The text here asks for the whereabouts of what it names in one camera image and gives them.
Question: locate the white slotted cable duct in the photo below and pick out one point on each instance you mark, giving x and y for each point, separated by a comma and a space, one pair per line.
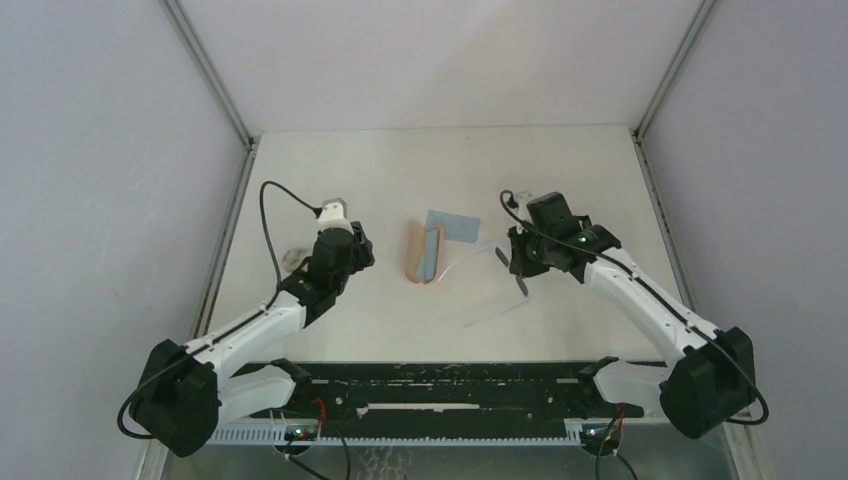
253, 434

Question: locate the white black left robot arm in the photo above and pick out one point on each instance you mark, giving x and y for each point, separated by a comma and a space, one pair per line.
187, 391

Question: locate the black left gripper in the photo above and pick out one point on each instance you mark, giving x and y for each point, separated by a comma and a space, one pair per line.
361, 246

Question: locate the aluminium frame rail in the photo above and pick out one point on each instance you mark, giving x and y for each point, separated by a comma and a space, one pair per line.
748, 457
193, 44

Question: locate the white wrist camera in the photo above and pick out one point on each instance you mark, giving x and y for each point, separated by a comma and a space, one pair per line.
522, 198
333, 215

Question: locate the pink glasses case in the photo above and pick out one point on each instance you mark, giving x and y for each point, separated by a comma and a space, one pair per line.
414, 243

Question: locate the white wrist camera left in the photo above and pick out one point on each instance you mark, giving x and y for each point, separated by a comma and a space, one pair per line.
333, 215

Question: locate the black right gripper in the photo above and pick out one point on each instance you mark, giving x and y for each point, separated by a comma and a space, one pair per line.
520, 252

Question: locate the light blue cleaning cloth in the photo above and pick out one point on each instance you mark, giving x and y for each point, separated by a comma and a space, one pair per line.
459, 228

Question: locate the map print glasses case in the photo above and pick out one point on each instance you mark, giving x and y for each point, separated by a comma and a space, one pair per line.
294, 258

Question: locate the right aluminium frame rail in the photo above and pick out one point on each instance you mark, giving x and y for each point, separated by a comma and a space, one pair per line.
748, 457

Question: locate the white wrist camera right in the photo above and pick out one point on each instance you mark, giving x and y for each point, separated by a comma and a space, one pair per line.
522, 198

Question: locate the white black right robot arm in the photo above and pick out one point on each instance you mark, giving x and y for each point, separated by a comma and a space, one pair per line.
707, 377

